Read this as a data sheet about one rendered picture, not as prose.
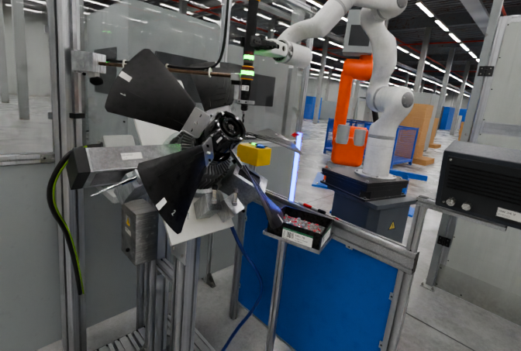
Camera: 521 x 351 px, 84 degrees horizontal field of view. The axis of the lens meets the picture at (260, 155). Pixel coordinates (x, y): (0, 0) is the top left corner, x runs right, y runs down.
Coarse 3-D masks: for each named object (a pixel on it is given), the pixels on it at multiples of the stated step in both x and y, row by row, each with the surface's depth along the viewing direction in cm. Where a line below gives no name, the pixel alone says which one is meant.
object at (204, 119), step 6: (198, 108) 93; (192, 114) 93; (198, 114) 93; (204, 114) 94; (192, 120) 93; (198, 120) 94; (204, 120) 94; (186, 126) 93; (192, 126) 94; (198, 126) 94; (204, 126) 95; (186, 132) 94; (192, 132) 94; (198, 132) 95
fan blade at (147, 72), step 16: (128, 64) 84; (144, 64) 86; (160, 64) 88; (144, 80) 86; (160, 80) 87; (176, 80) 89; (112, 96) 82; (128, 96) 84; (144, 96) 86; (160, 96) 88; (176, 96) 89; (112, 112) 83; (128, 112) 85; (144, 112) 87; (160, 112) 89; (176, 112) 90; (176, 128) 92
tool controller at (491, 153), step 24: (456, 144) 88; (480, 144) 86; (456, 168) 84; (480, 168) 80; (504, 168) 76; (456, 192) 86; (480, 192) 81; (504, 192) 77; (480, 216) 84; (504, 216) 79
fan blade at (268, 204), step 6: (246, 168) 92; (252, 180) 90; (258, 186) 93; (258, 192) 88; (264, 198) 90; (264, 204) 87; (270, 204) 93; (264, 210) 85; (270, 210) 89; (276, 210) 97; (270, 216) 86; (276, 216) 92; (282, 216) 99; (270, 222) 84; (276, 222) 88; (276, 228) 86
